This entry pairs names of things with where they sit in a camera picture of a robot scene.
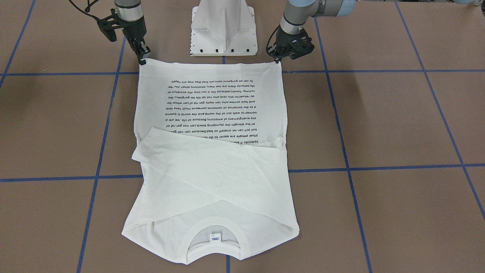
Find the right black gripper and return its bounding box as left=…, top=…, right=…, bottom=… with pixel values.
left=97, top=10, right=151, bottom=64

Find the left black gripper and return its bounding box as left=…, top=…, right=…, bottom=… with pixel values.
left=266, top=27, right=314, bottom=64

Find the white long-sleeve printed shirt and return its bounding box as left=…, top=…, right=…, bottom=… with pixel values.
left=122, top=59, right=300, bottom=264

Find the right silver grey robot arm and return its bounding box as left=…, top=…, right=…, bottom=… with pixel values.
left=97, top=0, right=151, bottom=65

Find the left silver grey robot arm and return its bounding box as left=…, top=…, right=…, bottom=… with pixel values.
left=277, top=0, right=484, bottom=73

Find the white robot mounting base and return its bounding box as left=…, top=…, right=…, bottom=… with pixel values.
left=190, top=0, right=258, bottom=56

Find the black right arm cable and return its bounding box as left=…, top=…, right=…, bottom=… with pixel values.
left=68, top=0, right=114, bottom=21

